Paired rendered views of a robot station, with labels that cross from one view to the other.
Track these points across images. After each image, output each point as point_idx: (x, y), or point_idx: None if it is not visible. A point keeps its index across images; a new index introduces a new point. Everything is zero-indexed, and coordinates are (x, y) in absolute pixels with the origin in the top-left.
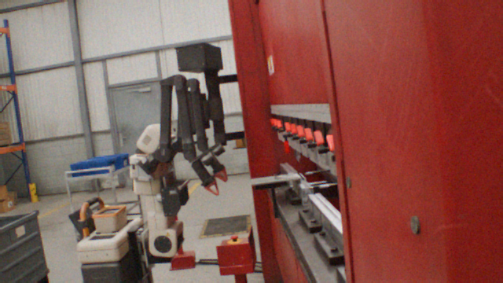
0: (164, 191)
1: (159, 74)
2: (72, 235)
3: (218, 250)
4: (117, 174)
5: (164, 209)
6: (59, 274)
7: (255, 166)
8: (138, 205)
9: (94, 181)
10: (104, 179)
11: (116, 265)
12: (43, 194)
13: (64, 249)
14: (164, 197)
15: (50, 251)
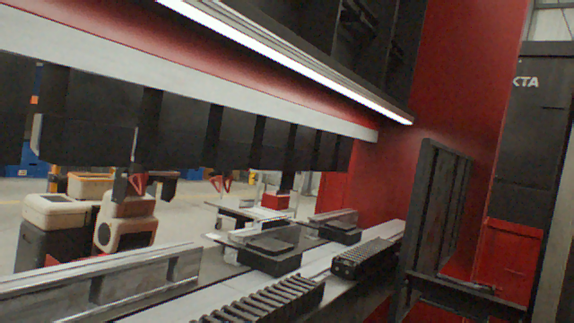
0: (118, 170)
1: None
2: (230, 217)
3: (47, 261)
4: (270, 173)
5: (113, 192)
6: (164, 241)
7: (322, 200)
8: (293, 213)
9: (305, 186)
10: (315, 187)
11: (40, 234)
12: (264, 181)
13: (204, 224)
14: (117, 178)
15: (193, 222)
